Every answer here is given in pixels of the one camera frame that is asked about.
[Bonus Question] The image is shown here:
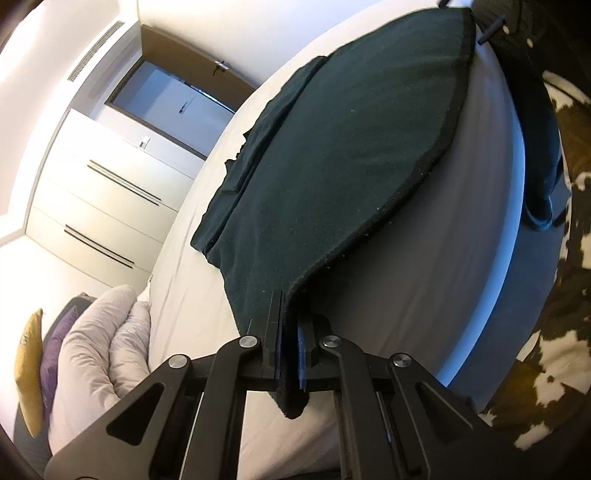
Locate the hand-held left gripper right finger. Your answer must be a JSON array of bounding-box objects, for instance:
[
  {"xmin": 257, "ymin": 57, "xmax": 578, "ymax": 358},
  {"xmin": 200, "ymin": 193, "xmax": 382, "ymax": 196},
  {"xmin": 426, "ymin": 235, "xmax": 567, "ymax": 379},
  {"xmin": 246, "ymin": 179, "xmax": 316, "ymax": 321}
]
[{"xmin": 295, "ymin": 313, "xmax": 513, "ymax": 480}]

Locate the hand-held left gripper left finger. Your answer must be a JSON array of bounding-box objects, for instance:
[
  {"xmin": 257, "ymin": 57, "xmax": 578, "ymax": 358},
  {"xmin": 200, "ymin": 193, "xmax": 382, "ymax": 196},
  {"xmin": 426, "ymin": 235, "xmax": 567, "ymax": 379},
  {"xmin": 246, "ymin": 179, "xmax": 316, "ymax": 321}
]
[{"xmin": 44, "ymin": 289, "xmax": 285, "ymax": 480}]

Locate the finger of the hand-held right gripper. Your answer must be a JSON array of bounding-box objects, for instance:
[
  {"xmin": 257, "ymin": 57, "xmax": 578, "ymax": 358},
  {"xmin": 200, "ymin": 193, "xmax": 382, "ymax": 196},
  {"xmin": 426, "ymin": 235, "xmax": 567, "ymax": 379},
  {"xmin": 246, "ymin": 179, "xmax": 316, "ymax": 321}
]
[{"xmin": 477, "ymin": 16, "xmax": 507, "ymax": 45}]

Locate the dark green sweater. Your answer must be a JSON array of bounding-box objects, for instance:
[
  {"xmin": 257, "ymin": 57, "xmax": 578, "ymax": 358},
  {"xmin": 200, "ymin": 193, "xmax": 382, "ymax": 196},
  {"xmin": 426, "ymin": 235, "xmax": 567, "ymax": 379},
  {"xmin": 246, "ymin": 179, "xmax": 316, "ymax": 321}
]
[{"xmin": 191, "ymin": 7, "xmax": 476, "ymax": 421}]

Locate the white bed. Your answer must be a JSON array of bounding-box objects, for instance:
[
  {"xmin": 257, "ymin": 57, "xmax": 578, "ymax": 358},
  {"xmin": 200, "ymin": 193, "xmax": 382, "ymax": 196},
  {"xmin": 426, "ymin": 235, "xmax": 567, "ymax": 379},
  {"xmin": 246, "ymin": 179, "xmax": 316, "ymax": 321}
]
[{"xmin": 147, "ymin": 0, "xmax": 573, "ymax": 480}]

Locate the white folded duvet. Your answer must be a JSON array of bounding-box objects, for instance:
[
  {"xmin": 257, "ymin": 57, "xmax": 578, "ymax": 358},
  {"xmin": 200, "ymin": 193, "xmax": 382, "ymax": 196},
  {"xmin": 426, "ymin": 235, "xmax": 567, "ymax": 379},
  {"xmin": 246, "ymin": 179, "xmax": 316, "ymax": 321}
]
[{"xmin": 46, "ymin": 285, "xmax": 153, "ymax": 455}]

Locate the grey headboard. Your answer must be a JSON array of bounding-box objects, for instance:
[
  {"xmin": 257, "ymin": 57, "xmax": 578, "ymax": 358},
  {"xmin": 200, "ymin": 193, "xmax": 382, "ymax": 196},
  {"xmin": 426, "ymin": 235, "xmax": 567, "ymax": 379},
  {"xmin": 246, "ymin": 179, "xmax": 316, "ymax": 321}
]
[{"xmin": 65, "ymin": 295, "xmax": 99, "ymax": 315}]

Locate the purple pillow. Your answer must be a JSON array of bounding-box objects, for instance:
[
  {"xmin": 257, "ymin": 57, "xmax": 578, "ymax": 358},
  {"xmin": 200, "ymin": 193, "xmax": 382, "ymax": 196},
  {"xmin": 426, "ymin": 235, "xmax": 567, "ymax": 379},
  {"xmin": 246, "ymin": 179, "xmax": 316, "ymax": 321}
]
[{"xmin": 39, "ymin": 307, "xmax": 79, "ymax": 408}]

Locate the white wardrobe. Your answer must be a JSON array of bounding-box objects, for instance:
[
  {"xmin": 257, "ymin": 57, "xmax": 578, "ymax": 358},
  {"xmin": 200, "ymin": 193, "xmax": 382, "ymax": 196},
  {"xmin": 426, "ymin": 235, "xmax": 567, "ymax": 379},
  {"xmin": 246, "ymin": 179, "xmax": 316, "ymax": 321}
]
[{"xmin": 0, "ymin": 108, "xmax": 218, "ymax": 288}]

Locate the yellow pillow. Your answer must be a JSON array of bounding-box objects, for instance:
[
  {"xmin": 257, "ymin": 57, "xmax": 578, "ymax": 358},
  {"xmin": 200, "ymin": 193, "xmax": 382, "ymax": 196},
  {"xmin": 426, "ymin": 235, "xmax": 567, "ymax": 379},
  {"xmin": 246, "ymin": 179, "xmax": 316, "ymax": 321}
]
[{"xmin": 14, "ymin": 308, "xmax": 47, "ymax": 439}]

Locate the brown white cowhide rug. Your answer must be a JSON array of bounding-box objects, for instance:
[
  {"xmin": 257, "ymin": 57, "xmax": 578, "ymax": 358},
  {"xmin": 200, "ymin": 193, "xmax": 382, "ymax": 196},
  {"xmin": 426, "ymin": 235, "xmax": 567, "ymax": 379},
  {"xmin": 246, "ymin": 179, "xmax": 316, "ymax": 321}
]
[{"xmin": 478, "ymin": 69, "xmax": 591, "ymax": 452}]

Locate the brown wooden door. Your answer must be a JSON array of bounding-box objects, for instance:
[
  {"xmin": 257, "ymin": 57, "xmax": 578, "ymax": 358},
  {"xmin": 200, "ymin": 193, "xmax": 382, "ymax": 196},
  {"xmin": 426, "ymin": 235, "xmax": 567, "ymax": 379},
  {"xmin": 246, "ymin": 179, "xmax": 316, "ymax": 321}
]
[{"xmin": 139, "ymin": 24, "xmax": 257, "ymax": 104}]

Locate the ceiling air vent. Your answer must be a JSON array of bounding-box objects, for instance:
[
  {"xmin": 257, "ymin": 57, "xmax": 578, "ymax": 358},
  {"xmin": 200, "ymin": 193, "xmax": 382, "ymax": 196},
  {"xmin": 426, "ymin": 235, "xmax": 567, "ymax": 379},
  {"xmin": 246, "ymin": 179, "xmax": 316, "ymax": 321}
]
[{"xmin": 67, "ymin": 21, "xmax": 126, "ymax": 83}]

